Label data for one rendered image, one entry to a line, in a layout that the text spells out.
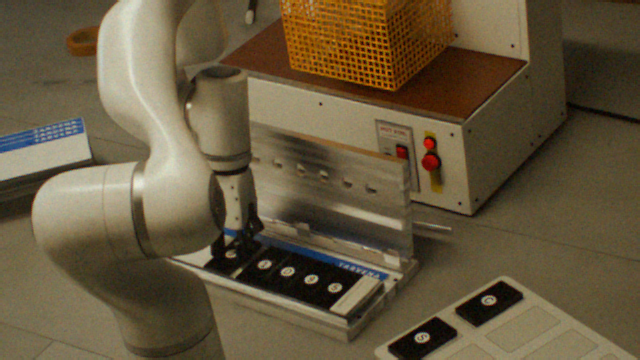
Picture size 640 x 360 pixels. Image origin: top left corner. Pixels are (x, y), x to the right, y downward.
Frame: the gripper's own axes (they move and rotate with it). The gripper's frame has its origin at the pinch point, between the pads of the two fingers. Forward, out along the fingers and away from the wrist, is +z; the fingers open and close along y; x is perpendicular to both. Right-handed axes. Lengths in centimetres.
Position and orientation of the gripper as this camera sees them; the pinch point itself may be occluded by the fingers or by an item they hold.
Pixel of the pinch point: (230, 248)
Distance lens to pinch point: 232.2
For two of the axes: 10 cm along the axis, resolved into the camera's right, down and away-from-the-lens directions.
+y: 8.0, 2.2, -5.6
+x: 6.0, -3.2, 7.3
